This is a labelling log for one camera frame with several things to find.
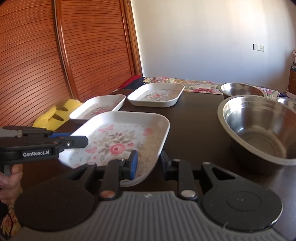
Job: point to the red and navy clothes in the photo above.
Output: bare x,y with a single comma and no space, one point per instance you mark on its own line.
133,83

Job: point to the white wall switch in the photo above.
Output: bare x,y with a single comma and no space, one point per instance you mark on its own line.
257,47

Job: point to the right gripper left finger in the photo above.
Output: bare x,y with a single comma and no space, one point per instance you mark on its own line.
115,171

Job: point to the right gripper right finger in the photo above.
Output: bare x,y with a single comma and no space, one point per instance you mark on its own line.
181,172

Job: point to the floral square plate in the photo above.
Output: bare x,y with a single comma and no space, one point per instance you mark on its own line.
97,105
156,95
114,135

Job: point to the floral bed blanket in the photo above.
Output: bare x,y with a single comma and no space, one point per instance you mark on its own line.
190,85

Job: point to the person's left hand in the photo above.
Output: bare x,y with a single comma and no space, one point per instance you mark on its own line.
10,185

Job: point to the wooden louvered wardrobe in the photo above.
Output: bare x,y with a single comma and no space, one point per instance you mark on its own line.
57,50

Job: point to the wooden side cabinet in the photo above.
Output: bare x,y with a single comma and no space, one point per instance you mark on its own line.
292,82

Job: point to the large steel bowl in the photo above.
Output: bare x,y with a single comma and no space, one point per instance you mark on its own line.
262,126

